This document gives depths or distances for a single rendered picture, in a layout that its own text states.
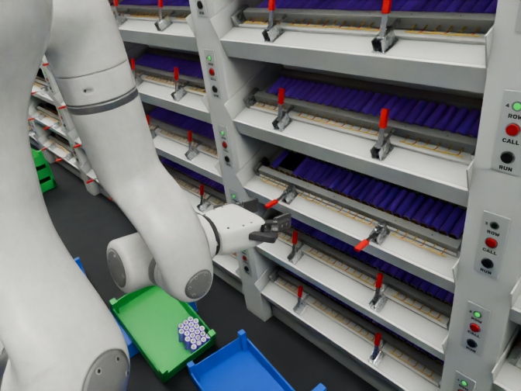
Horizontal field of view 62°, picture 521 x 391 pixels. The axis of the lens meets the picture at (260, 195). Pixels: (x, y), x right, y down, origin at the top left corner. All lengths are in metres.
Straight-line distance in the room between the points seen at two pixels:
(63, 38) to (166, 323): 1.15
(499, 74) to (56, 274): 0.60
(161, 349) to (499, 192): 1.11
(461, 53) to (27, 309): 0.64
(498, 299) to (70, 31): 0.76
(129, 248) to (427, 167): 0.52
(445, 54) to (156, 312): 1.19
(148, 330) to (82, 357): 1.06
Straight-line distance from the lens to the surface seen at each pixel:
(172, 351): 1.49
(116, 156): 0.58
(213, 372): 1.43
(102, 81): 0.55
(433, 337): 1.05
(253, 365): 1.43
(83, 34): 0.54
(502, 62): 0.69
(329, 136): 0.94
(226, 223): 0.75
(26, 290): 0.46
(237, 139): 1.15
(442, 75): 0.73
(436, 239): 0.91
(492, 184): 0.75
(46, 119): 2.90
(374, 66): 0.79
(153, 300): 1.58
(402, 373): 1.22
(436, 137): 0.84
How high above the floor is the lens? 1.12
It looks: 31 degrees down
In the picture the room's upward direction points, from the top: 8 degrees counter-clockwise
